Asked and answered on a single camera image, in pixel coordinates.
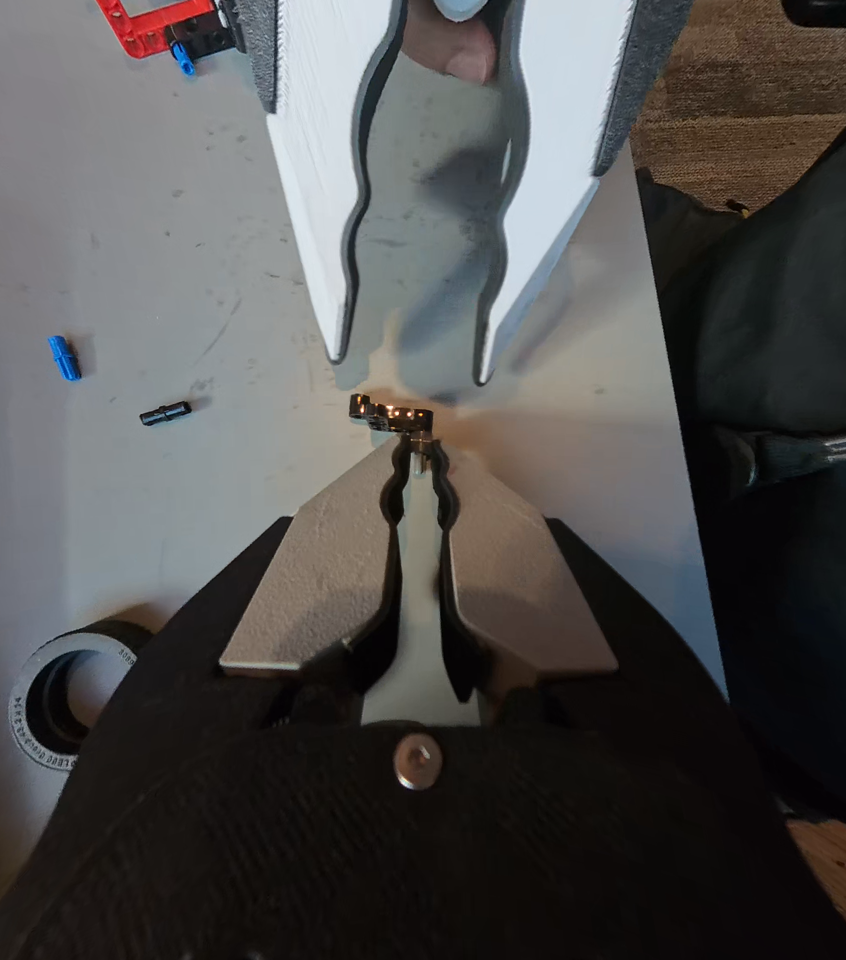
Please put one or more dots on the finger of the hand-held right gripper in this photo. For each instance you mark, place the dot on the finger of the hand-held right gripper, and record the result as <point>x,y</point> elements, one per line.
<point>565,112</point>
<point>310,150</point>

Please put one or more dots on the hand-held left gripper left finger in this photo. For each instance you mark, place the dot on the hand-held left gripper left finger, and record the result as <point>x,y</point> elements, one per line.
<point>310,592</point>

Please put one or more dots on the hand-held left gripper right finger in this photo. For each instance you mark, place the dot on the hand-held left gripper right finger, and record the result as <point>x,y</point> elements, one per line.
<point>520,592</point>

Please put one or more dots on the grey toy axle connector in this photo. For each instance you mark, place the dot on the grey toy axle connector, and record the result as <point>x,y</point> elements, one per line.
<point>420,461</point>

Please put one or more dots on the black angled toy beam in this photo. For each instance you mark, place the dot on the black angled toy beam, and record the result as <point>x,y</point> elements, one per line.
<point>408,417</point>

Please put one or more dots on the black toy connector pin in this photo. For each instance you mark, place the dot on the black toy connector pin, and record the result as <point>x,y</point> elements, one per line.
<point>166,413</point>

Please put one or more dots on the grey desk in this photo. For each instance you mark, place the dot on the grey desk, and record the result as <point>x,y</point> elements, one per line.
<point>130,225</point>

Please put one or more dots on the person's right hand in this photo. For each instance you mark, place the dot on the person's right hand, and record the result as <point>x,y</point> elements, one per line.
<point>460,52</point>

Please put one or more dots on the partly built toy car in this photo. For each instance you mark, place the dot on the partly built toy car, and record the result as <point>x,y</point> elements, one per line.
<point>130,34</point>

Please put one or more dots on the black rubber toy tyre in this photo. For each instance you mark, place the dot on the black rubber toy tyre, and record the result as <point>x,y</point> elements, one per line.
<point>33,739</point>

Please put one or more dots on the blue toy connector pin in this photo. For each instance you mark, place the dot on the blue toy connector pin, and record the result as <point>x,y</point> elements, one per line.
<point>64,358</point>

